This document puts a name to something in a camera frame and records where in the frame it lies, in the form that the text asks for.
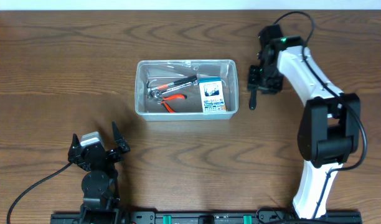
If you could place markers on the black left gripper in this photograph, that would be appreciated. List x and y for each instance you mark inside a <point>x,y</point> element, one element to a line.
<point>97,153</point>

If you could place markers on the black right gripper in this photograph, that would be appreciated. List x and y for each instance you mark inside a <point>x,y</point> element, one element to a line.
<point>258,81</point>

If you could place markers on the black yellow screwdriver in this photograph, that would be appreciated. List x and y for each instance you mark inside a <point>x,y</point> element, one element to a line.
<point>252,101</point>

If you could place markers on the blue white screwdriver box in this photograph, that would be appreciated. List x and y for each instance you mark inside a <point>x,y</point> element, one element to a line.
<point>211,94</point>

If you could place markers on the silver ratchet wrench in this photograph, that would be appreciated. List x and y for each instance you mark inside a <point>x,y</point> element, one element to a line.
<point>160,93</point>

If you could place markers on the small hammer orange black handle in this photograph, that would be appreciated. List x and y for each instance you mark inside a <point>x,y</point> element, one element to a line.
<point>171,84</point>

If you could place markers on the red handled cutting pliers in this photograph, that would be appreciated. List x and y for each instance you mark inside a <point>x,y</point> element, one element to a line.
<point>165,100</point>

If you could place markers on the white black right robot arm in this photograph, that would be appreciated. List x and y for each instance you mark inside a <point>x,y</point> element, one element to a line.
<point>329,128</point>

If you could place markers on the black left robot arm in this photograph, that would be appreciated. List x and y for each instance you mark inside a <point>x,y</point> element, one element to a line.
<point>100,185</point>

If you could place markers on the clear plastic container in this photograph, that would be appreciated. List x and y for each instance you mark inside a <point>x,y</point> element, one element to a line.
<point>160,72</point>

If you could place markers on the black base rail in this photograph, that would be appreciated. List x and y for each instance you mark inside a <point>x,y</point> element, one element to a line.
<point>261,216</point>

